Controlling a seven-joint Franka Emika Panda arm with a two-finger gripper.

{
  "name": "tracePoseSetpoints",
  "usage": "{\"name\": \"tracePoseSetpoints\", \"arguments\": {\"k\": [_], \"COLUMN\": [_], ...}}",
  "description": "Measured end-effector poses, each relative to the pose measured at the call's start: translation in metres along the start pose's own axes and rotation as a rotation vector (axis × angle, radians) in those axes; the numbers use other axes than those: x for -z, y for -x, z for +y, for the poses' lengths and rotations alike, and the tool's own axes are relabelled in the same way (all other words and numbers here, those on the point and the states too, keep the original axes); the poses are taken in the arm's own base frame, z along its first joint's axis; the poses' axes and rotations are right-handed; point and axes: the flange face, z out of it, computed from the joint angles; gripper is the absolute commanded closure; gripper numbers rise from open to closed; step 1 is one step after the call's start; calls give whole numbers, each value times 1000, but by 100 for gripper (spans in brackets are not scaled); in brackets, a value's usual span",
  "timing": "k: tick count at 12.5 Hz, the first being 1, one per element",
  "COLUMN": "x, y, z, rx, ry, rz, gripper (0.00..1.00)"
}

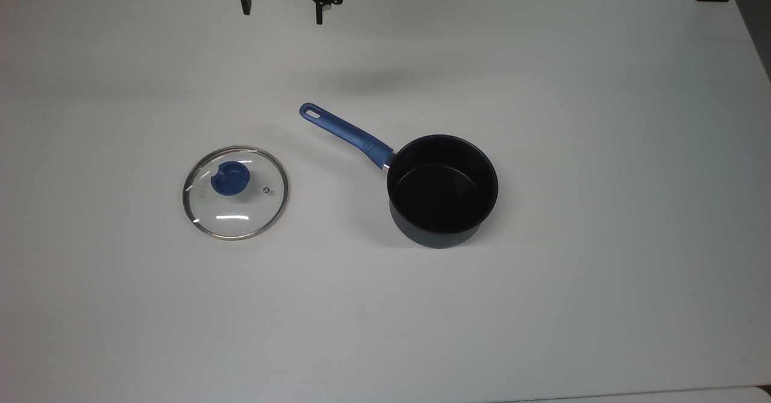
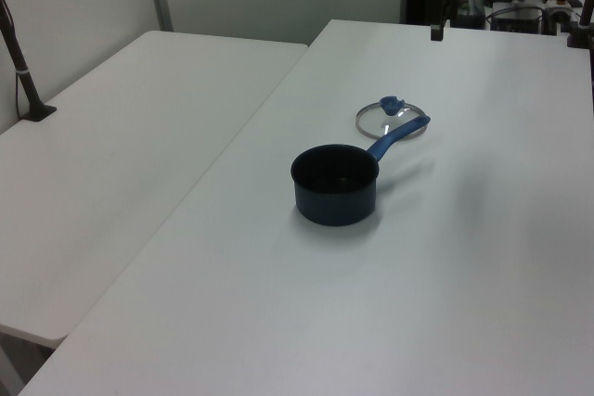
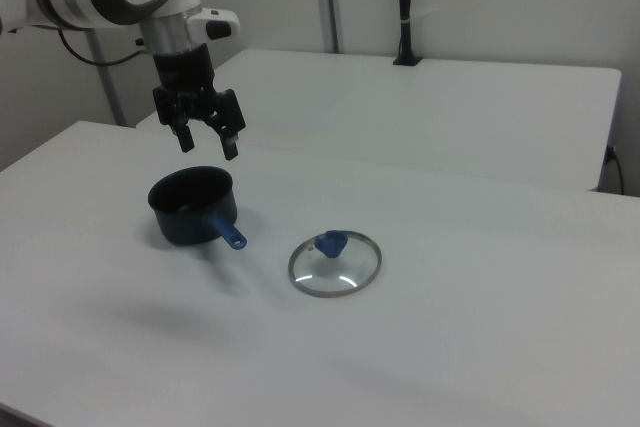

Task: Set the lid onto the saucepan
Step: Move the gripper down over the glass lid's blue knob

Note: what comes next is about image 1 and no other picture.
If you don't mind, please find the glass lid with blue knob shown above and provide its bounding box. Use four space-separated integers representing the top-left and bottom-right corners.
182 145 289 241

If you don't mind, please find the dark saucepan with blue handle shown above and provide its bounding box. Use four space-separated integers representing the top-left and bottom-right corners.
299 102 499 249

